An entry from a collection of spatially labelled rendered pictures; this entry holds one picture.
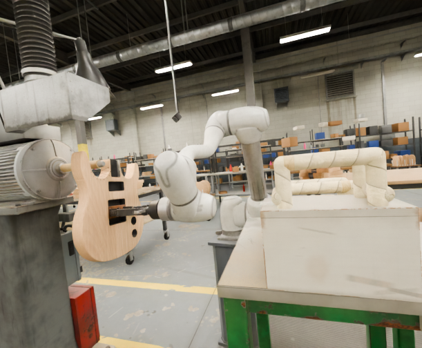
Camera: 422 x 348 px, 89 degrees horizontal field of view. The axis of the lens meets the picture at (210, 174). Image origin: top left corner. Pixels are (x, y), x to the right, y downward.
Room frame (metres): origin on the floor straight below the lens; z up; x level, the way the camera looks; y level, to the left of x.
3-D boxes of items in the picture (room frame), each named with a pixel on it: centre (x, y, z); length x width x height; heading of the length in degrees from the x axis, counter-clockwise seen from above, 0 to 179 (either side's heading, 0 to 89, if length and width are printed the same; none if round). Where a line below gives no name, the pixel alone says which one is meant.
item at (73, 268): (1.12, 0.82, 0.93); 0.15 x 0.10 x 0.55; 73
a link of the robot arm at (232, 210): (1.45, -0.13, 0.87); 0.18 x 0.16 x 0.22; 70
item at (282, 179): (0.46, -0.15, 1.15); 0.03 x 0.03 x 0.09
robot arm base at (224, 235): (1.46, -0.10, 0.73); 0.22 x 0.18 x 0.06; 65
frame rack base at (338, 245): (0.48, -0.25, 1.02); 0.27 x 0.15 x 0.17; 73
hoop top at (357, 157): (0.43, -0.23, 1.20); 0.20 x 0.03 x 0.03; 72
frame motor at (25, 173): (0.96, 0.80, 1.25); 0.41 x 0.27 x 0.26; 73
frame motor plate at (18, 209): (0.97, 0.87, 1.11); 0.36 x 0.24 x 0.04; 73
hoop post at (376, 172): (0.41, -0.31, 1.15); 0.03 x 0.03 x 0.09
